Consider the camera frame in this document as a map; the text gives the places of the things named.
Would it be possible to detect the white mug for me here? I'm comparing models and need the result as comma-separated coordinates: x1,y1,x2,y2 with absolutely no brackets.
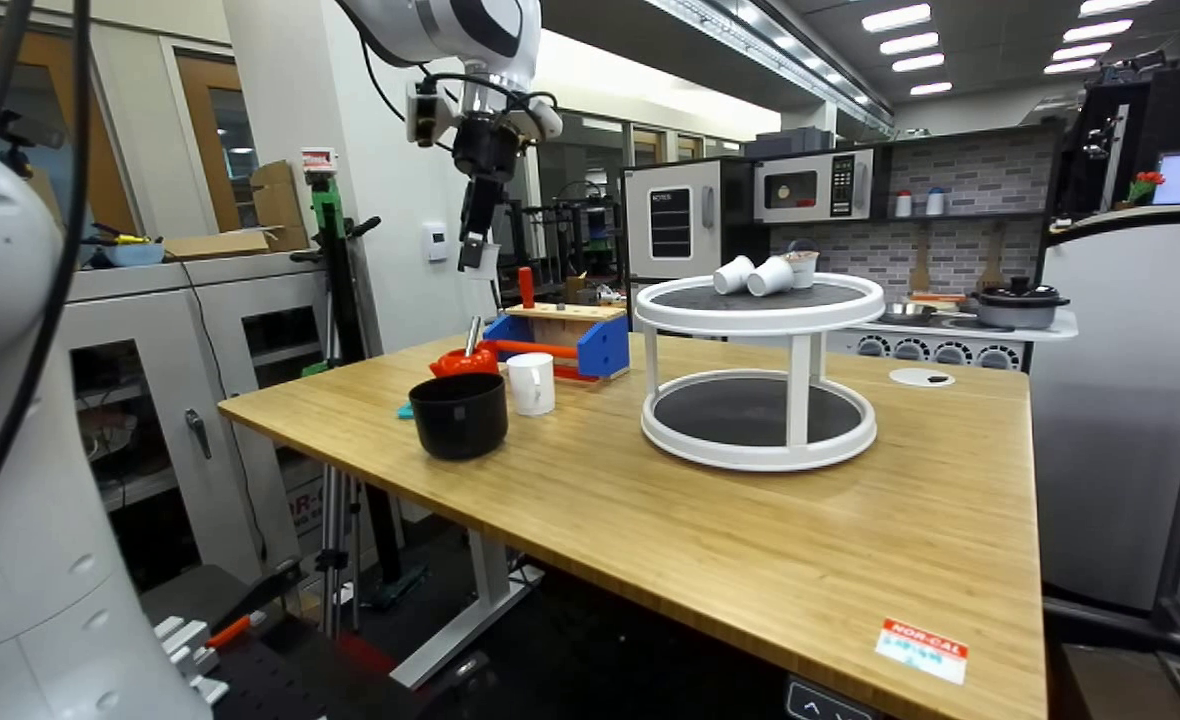
505,352,557,418

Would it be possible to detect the black bowl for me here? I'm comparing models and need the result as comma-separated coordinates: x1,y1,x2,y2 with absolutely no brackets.
408,373,509,462

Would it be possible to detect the white two-tier turntable stand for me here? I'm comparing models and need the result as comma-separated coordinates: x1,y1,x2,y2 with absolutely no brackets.
633,272,888,474

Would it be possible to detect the black rack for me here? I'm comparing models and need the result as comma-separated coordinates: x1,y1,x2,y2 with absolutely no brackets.
502,180,623,304

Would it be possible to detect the toy oven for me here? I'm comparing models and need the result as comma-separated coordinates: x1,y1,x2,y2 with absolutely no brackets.
621,159,753,283

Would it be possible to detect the open cardboard box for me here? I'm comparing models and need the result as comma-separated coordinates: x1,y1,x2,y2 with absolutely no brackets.
249,159,310,253

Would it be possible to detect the blue wooden toy toolbox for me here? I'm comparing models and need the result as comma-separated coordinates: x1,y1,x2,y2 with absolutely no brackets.
482,300,632,387

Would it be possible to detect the wooden door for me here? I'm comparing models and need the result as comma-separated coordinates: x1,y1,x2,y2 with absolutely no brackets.
172,48,263,239

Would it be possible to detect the flat cardboard box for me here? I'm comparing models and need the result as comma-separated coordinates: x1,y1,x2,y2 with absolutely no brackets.
162,227,283,262

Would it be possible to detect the toy microwave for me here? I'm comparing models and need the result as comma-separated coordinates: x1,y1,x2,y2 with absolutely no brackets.
752,147,877,225

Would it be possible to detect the white cabinet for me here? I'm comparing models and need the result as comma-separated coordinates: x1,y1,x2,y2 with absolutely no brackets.
58,250,353,593

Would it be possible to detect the blue tray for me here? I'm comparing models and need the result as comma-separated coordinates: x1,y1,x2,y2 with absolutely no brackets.
88,238,167,269

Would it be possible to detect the row of ceiling lights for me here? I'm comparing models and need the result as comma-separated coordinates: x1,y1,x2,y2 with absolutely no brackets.
860,0,1180,98

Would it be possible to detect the wooden spatula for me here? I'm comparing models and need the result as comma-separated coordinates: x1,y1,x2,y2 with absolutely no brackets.
909,224,934,294
979,221,1008,292

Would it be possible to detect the toy kitchen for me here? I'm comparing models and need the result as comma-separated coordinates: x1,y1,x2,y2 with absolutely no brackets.
620,122,1081,374

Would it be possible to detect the grey pot with lid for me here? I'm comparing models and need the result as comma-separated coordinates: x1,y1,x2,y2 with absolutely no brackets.
968,276,1072,332

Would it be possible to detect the desk control panel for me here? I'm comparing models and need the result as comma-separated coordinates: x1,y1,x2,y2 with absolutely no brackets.
785,677,883,720

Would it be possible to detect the red and white sticker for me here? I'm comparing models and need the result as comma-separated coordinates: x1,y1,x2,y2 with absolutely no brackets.
874,617,970,688

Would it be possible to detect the grey refrigerator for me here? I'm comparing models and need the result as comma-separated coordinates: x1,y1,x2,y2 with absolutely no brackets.
1028,204,1180,613

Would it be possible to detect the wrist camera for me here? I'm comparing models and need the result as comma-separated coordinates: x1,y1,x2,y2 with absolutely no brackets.
407,80,443,147

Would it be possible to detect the camera on tripod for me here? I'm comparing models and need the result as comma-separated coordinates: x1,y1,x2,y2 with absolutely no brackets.
288,147,403,641

